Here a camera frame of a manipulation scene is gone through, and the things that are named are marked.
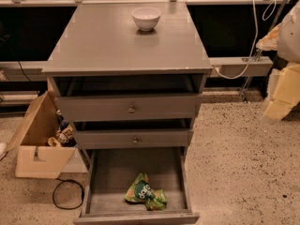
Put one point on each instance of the green rice chip bag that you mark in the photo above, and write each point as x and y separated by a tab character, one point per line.
141	192

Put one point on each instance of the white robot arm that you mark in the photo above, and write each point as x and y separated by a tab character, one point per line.
283	91

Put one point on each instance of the grey top drawer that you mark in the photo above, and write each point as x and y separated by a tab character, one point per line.
84	109

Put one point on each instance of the grey wooden drawer cabinet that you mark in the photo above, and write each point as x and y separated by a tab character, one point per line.
102	53

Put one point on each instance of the grey middle drawer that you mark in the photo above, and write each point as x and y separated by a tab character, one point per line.
136	138

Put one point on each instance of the grey open bottom drawer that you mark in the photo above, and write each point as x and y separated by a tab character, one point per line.
113	171

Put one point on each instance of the white ceramic bowl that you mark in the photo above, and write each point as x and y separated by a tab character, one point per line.
146	18

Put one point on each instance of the items inside cardboard box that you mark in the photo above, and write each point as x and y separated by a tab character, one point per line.
64	134

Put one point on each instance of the metal slanted pole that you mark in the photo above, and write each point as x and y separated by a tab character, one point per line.
271	41

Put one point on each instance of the open cardboard box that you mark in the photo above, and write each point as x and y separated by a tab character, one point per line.
36	159

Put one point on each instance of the grey wall rail shelf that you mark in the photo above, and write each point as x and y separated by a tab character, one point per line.
228	66

